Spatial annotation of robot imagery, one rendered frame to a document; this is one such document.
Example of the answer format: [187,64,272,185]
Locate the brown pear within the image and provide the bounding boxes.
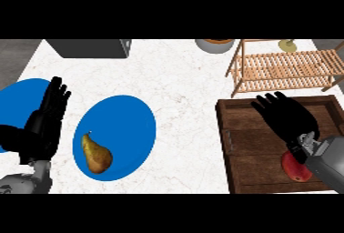
[80,130,113,175]

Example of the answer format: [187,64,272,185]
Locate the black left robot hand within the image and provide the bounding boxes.
[0,76,72,166]

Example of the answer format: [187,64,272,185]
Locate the dark grey box appliance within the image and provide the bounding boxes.
[44,38,132,59]

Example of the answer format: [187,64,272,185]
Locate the wooden tiered shelf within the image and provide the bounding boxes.
[224,38,344,98]

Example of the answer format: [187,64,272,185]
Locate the grey round pot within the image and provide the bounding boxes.
[193,38,236,55]

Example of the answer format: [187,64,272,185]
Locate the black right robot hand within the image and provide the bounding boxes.
[249,91,321,165]

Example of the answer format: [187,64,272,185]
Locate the blue oval plate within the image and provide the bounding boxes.
[70,95,157,182]
[0,77,51,154]

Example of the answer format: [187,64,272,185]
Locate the dark wooden tray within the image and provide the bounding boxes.
[215,94,344,195]

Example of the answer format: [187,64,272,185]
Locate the red sweet potato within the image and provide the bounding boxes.
[280,150,314,183]

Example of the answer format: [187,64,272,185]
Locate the yellow-green round object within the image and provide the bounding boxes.
[275,39,298,53]

